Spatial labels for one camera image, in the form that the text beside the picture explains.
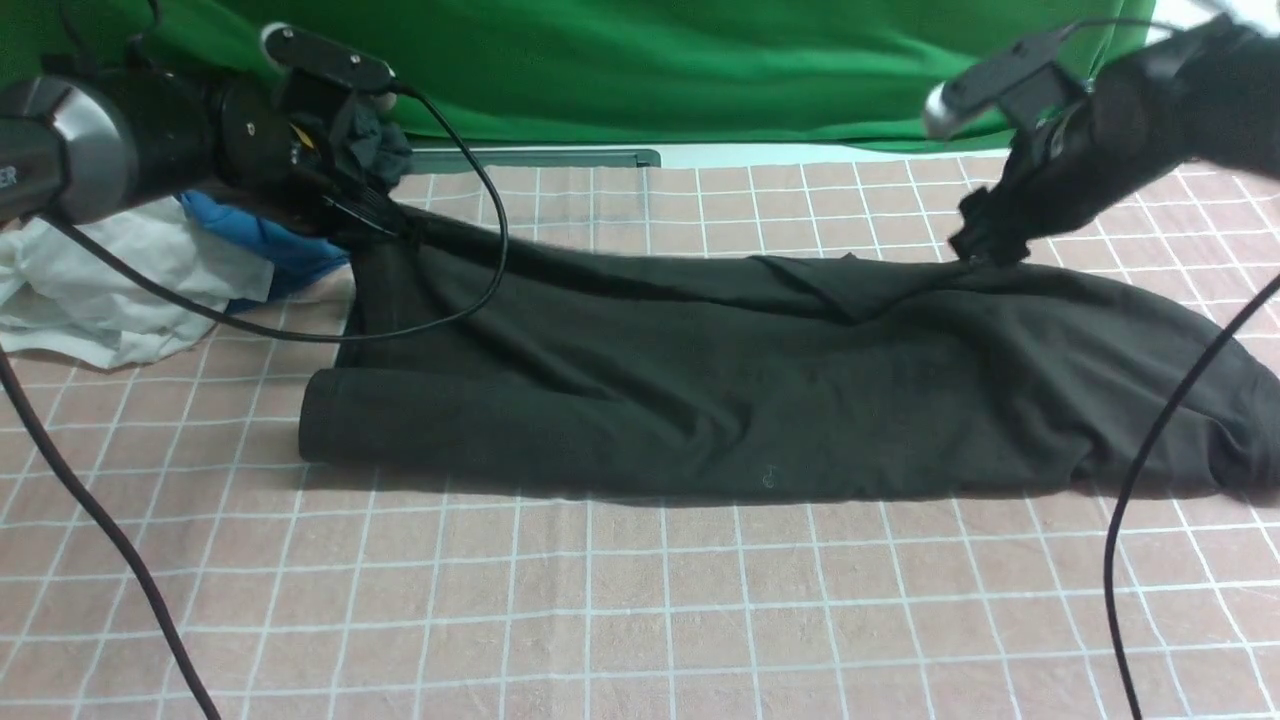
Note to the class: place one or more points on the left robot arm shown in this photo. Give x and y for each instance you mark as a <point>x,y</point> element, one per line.
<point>88,147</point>

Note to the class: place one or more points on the dark gray long-sleeved shirt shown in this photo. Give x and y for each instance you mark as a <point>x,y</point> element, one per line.
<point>765,379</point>

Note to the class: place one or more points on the dark green metal rail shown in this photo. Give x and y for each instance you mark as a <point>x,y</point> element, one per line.
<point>452,161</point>

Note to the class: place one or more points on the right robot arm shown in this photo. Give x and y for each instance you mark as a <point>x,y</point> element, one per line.
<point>1205,93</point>

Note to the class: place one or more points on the crumpled white garment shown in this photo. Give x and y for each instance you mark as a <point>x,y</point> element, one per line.
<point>57,297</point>

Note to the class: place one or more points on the crumpled blue garment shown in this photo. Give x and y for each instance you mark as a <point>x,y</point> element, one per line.
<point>302,268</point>

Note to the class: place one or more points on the crumpled black garment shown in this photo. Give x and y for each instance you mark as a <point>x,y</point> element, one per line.
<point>379,146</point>

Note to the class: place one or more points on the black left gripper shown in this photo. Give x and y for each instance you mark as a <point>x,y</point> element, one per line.
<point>286,155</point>

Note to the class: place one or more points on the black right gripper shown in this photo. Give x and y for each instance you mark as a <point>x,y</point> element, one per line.
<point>1056,179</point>

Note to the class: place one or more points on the green backdrop cloth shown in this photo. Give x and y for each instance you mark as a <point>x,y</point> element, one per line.
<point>586,72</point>

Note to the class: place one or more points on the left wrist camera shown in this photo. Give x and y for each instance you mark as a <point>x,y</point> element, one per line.
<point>292,48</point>

